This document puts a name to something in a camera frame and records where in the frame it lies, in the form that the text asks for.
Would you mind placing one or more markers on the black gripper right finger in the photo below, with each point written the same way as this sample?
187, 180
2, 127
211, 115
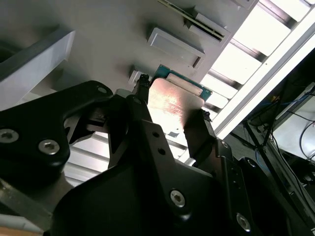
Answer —
204, 147

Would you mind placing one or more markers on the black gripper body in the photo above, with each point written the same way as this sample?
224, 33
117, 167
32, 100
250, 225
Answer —
118, 209

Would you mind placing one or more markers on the silver CPU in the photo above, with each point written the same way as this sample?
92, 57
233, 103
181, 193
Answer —
172, 98

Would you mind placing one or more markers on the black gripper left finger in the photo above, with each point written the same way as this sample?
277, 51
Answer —
29, 123

